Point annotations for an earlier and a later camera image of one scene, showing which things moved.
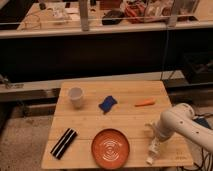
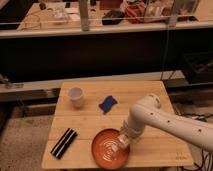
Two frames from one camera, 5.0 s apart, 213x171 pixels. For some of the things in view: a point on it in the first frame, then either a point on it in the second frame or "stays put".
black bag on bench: [112, 17] stays put
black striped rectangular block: [62, 146] stays put
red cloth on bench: [136, 12] stays put
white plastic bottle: [153, 150] to [115, 147]
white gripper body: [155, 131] to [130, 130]
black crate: [198, 67] stays put
